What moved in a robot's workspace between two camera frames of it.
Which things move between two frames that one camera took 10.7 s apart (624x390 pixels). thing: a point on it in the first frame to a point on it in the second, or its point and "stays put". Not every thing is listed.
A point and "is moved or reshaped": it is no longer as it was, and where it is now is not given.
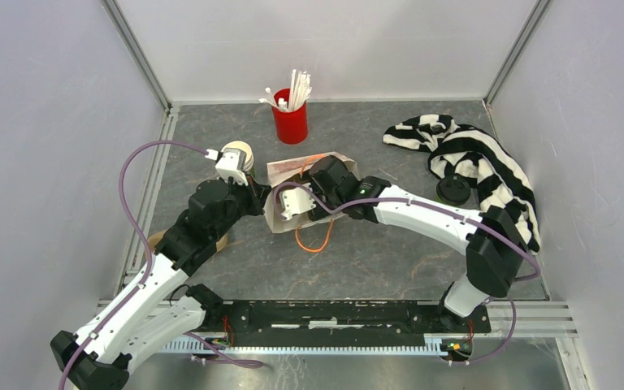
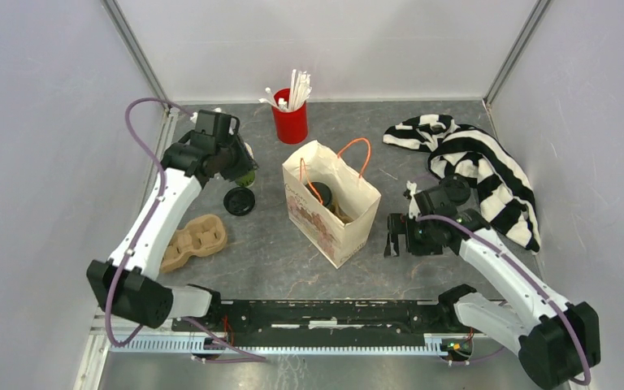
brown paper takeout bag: x=289 y=169 is moved or reshaped
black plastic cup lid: x=453 y=190 stays put
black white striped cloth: x=464 y=150 stays put
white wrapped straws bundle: x=300 y=93 stays put
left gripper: x=257 y=193 to x=245 y=165
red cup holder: x=292 y=125 stays put
